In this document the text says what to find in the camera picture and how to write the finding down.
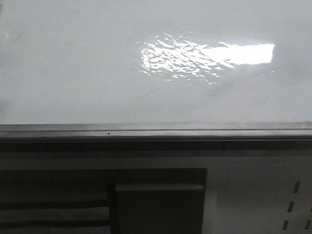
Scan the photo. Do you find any dark square block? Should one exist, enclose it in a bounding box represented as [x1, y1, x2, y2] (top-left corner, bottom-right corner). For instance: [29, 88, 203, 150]
[116, 184, 205, 234]

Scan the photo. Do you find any white whiteboard with aluminium frame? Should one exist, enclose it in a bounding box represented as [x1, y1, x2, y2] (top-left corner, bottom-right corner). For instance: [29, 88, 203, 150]
[0, 0, 312, 141]

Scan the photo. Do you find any white perforated metal panel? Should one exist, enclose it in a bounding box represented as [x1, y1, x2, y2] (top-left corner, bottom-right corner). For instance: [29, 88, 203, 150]
[206, 156, 312, 234]

